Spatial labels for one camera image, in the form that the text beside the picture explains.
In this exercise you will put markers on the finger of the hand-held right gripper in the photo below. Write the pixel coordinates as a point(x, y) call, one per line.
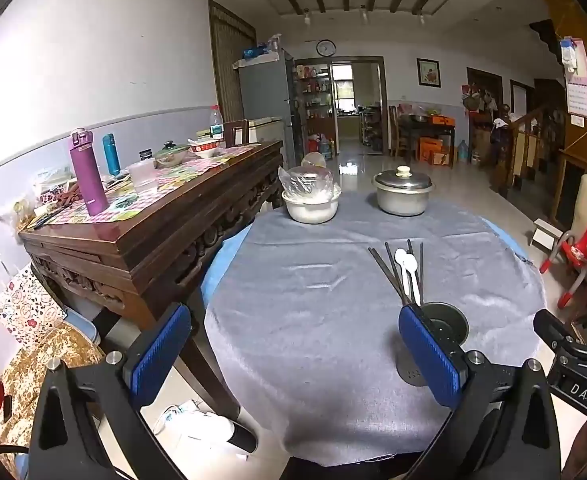
point(553, 327)

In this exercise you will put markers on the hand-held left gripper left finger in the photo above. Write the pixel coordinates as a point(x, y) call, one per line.
point(161, 350)

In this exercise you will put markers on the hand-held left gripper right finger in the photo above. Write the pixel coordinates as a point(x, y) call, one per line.
point(428, 360)

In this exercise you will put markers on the grey cylindrical utensil holder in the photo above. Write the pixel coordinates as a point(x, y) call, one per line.
point(446, 327)

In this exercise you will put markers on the set of dark chopsticks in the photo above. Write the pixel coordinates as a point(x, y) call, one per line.
point(421, 275)

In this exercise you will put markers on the white plastic spoon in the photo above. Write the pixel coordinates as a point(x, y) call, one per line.
point(400, 258)
point(411, 262)

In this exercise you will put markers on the red child chair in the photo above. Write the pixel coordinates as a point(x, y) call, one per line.
point(578, 250)

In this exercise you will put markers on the light blue plastic stool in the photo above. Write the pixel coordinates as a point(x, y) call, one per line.
point(83, 325)

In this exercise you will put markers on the white and black appliance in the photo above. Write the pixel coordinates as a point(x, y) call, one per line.
point(208, 430)

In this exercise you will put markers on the white step stool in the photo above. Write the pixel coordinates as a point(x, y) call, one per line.
point(546, 232)

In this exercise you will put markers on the blue round table cover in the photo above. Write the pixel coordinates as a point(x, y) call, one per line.
point(221, 270)

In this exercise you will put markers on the carved dark wooden sideboard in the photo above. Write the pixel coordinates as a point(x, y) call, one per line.
point(173, 240)

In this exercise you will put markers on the grey tablecloth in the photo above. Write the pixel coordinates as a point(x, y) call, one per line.
point(313, 335)

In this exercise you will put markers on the gold floral cushion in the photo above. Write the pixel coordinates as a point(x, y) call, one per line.
point(33, 355)

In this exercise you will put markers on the person's dark trousers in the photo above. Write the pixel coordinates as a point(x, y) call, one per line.
point(353, 470)

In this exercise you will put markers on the patterned white paper bag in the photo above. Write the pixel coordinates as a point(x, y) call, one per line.
point(28, 305)

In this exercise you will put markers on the metal cooking pot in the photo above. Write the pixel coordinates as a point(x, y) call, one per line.
point(403, 200)

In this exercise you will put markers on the checkered table runner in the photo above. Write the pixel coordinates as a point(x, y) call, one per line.
point(73, 212)

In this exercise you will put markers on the clear plastic container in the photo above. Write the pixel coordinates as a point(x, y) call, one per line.
point(144, 177)

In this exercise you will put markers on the wooden stair railing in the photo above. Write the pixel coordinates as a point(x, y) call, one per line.
point(523, 150)

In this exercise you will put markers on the metal pot lid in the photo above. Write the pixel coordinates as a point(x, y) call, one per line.
point(398, 180)

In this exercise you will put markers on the purple thermos bottle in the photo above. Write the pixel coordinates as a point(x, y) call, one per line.
point(89, 175)

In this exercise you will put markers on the white basin bowl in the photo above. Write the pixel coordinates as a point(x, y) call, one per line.
point(311, 210)

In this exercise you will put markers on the glass-lidded green bowl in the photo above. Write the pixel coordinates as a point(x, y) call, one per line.
point(172, 156)

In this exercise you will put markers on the large clear water jug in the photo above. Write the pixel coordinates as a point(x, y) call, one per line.
point(465, 152)

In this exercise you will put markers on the clear plastic snack bags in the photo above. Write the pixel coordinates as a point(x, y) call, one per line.
point(33, 200)

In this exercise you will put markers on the blue thermos bottle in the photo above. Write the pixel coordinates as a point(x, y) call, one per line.
point(111, 157)

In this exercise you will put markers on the red patterned white bowl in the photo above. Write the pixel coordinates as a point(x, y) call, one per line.
point(204, 150)

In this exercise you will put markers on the orange cartons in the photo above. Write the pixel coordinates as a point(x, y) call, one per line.
point(433, 152)

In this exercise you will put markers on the clear plastic bag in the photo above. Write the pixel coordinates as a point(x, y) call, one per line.
point(306, 180)

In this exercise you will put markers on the dark wooden side table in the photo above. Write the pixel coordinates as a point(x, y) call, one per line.
point(426, 132)

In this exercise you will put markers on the wooden chair back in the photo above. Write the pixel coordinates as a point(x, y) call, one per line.
point(236, 132)

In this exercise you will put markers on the clear red-capped water bottle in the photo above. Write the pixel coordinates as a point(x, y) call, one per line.
point(216, 125)

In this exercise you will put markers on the orange flat box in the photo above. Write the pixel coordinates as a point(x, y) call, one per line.
point(442, 121)

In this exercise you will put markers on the blue floor water jug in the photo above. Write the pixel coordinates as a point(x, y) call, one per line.
point(326, 147)

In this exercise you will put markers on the white chest freezer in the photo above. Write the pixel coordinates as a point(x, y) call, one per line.
point(266, 127)

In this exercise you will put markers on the pantry shelf with bottles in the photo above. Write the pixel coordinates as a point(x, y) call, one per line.
point(316, 105)

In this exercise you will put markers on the grey refrigerator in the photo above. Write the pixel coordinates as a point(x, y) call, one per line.
point(263, 90)

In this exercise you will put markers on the framed floral picture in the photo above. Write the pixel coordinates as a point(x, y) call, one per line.
point(428, 73)

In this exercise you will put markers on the brown wooden door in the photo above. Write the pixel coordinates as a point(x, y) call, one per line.
point(231, 60)

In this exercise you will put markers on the blue bag on refrigerator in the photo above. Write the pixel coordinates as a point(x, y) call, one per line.
point(256, 52)

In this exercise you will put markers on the pink wall calendar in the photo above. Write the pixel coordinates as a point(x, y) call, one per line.
point(582, 95)

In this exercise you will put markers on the round wall clock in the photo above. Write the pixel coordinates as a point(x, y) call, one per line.
point(326, 48)

